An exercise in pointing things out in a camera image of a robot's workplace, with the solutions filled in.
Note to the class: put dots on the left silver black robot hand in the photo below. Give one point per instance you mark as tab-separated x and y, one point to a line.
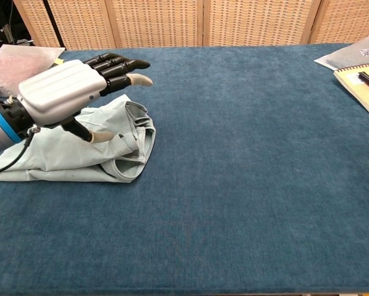
61	92

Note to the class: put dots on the pale green T-shirt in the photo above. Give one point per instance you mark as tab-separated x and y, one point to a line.
79	160

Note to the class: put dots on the kraft spiral notebook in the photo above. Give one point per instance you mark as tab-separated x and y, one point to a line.
354	89

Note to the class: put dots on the yellow binder clip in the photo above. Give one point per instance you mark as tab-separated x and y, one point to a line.
59	61

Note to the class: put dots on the blue carpet table cover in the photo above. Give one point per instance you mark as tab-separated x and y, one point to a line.
234	185

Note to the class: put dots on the wooden woven folding screen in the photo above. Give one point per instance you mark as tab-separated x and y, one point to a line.
234	21

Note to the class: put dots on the grey frosted bag QR label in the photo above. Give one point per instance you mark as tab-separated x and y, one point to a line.
348	55

